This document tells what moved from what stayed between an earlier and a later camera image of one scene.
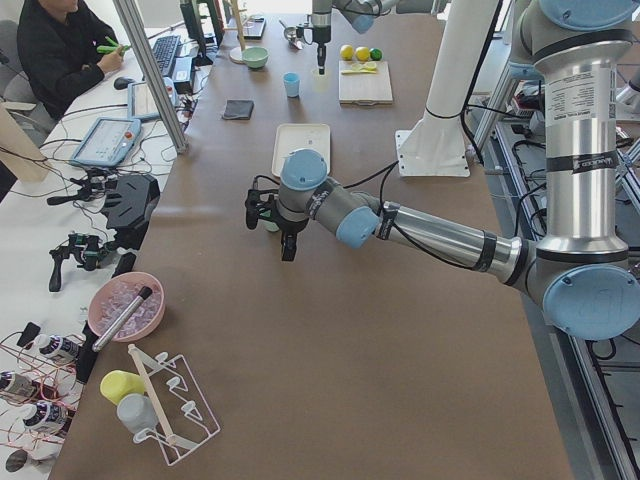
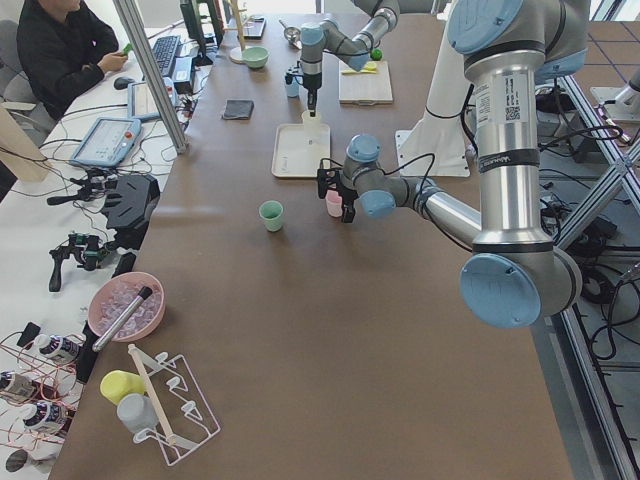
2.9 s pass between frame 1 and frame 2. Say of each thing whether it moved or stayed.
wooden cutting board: stayed
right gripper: moved
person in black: stayed
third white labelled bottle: stayed
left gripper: moved
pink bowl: stayed
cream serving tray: stayed
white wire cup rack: stayed
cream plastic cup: moved
